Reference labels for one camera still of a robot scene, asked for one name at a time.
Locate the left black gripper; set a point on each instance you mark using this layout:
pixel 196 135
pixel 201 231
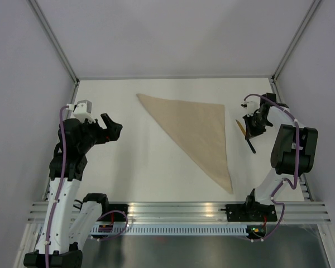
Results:
pixel 110 134

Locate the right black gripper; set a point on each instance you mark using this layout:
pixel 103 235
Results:
pixel 250 132

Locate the gold knife black handle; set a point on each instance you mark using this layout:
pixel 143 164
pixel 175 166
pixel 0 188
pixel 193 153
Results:
pixel 244 134

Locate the beige cloth napkin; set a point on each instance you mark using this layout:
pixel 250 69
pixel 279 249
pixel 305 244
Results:
pixel 198 129

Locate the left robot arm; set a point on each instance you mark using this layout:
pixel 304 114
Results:
pixel 62 239

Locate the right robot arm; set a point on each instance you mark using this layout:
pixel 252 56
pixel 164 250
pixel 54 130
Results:
pixel 293 152

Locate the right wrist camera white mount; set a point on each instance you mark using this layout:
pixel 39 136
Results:
pixel 250 107

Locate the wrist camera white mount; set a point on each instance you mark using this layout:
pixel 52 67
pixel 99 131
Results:
pixel 82 111
pixel 250 107

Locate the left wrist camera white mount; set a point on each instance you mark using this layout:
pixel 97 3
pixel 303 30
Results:
pixel 82 111

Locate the right aluminium frame post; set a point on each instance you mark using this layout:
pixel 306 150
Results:
pixel 293 77

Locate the aluminium frame post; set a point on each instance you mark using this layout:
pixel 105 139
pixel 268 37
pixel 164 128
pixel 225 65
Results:
pixel 38 12
pixel 293 77

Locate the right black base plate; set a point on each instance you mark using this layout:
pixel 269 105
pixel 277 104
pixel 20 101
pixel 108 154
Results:
pixel 255 213

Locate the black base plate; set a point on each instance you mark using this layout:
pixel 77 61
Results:
pixel 255 213
pixel 114 213

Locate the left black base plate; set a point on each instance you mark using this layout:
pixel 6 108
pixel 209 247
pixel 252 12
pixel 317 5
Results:
pixel 114 213

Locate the aluminium front rail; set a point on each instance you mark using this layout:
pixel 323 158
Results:
pixel 216 213

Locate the white slotted cable duct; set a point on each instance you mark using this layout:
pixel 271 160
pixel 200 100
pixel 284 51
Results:
pixel 185 230

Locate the left aluminium frame post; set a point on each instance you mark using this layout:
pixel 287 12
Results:
pixel 38 12

